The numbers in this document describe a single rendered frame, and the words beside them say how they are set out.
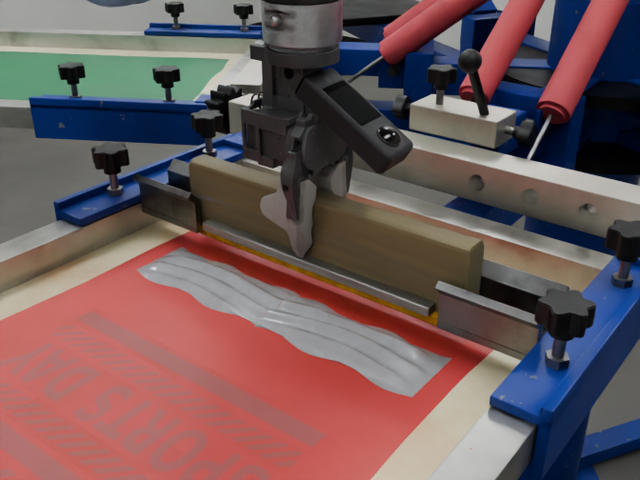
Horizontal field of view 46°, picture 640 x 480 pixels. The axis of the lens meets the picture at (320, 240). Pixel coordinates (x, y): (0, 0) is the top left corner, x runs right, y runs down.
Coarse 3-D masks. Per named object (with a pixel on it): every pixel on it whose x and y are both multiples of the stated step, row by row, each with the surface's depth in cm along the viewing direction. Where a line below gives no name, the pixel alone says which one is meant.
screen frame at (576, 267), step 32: (352, 192) 95; (384, 192) 95; (64, 224) 87; (96, 224) 88; (128, 224) 92; (448, 224) 87; (480, 224) 87; (0, 256) 80; (32, 256) 82; (64, 256) 85; (512, 256) 84; (544, 256) 81; (576, 256) 80; (608, 256) 80; (0, 288) 80; (576, 288) 80; (512, 416) 58; (480, 448) 55; (512, 448) 55
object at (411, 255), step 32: (192, 160) 86; (224, 160) 86; (192, 192) 87; (224, 192) 84; (256, 192) 81; (320, 192) 78; (256, 224) 83; (320, 224) 77; (352, 224) 74; (384, 224) 72; (416, 224) 71; (320, 256) 78; (352, 256) 75; (384, 256) 73; (416, 256) 70; (448, 256) 68; (480, 256) 69; (416, 288) 72
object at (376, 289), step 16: (208, 224) 86; (224, 224) 86; (240, 240) 83; (256, 240) 82; (272, 256) 81; (288, 256) 79; (304, 256) 79; (320, 272) 77; (336, 272) 76; (352, 272) 76; (352, 288) 75; (368, 288) 74; (384, 288) 73; (400, 304) 72; (416, 304) 71; (432, 304) 71
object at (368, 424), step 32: (320, 288) 81; (384, 320) 76; (416, 320) 76; (224, 352) 71; (256, 352) 71; (288, 352) 71; (448, 352) 71; (480, 352) 71; (256, 384) 67; (288, 384) 67; (320, 384) 67; (352, 384) 67; (448, 384) 67; (320, 416) 63; (352, 416) 63; (384, 416) 63; (416, 416) 63; (320, 448) 60; (352, 448) 60; (384, 448) 60
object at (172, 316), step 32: (160, 256) 87; (224, 256) 87; (256, 256) 87; (96, 288) 81; (128, 288) 81; (160, 288) 81; (288, 288) 81; (0, 320) 76; (32, 320) 76; (64, 320) 76; (128, 320) 76; (160, 320) 76; (192, 320) 76; (224, 320) 76; (0, 352) 71; (192, 352) 71
